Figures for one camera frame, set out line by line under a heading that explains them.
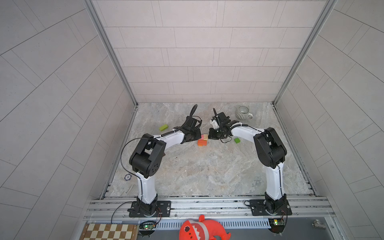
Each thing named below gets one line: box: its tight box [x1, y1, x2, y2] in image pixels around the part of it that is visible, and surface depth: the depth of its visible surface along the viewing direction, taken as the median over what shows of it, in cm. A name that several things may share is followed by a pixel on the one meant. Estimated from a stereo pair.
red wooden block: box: [197, 139, 208, 147], surface depth 96 cm
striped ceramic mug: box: [235, 105, 254, 121], surface depth 105 cm
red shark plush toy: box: [179, 215, 232, 240], surface depth 62 cm
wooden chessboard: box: [79, 223, 139, 240], surface depth 64 cm
